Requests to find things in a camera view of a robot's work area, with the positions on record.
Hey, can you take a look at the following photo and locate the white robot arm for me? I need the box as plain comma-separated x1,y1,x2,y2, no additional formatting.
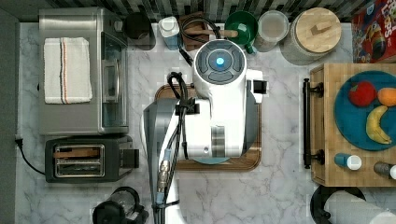
140,39,266,224

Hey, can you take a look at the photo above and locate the glass canister with wooden lid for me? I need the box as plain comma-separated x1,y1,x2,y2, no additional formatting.
280,7,342,65

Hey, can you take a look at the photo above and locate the wooden serving tray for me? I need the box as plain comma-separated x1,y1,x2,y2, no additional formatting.
153,83,262,173

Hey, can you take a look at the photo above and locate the wooden spoon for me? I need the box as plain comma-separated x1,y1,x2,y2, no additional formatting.
185,28,238,37

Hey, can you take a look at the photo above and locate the dark smoked glass jar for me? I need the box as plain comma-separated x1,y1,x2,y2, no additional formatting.
123,12,156,50

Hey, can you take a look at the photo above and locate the grey white shaker bottle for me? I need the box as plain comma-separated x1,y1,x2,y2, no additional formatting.
374,161,396,179

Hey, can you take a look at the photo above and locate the dark wooden utensil box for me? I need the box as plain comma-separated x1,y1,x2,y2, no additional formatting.
178,11,209,51

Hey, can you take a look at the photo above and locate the white striped folded towel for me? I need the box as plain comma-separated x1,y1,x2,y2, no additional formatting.
44,37,92,105

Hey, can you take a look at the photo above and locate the dark blue plate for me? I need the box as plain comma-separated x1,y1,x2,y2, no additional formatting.
333,71,396,151

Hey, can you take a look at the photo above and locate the paper towel roll on holder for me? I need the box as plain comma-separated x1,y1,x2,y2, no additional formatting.
310,186,396,224

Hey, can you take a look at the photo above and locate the white blue milk carton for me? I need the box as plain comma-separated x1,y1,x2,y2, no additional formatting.
159,16,180,50

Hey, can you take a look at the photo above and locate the yellow banana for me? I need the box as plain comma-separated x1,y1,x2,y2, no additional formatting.
366,105,392,145

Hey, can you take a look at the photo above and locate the blue white shaker bottle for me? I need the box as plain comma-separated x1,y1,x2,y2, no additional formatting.
333,153,362,171

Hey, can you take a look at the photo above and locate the red apple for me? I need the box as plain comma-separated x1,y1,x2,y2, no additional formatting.
348,81,377,107

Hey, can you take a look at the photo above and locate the brown toast slice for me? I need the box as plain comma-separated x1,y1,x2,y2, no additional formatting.
53,148,99,159

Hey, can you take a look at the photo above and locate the light blue plate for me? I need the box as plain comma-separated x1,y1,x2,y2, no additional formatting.
193,157,230,165

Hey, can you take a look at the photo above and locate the wooden crate with black handle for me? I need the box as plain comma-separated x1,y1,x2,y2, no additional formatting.
303,63,395,187

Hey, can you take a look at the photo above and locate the black toaster power cord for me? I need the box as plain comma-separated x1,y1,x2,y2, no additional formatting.
14,138,47,175

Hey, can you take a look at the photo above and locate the black two-slot toaster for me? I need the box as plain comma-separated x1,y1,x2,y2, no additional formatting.
45,134,139,184

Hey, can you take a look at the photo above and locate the orange fruit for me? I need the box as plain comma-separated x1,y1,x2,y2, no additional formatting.
377,88,396,106

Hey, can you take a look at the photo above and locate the clear jar with white lid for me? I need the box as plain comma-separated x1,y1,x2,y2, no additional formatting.
253,10,289,52

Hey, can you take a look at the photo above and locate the red cereal box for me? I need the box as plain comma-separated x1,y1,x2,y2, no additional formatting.
351,0,396,63

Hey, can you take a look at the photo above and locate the stainless steel toaster oven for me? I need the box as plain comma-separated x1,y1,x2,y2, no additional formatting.
39,7,128,135

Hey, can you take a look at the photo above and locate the green mug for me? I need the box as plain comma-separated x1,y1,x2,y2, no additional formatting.
225,10,258,54

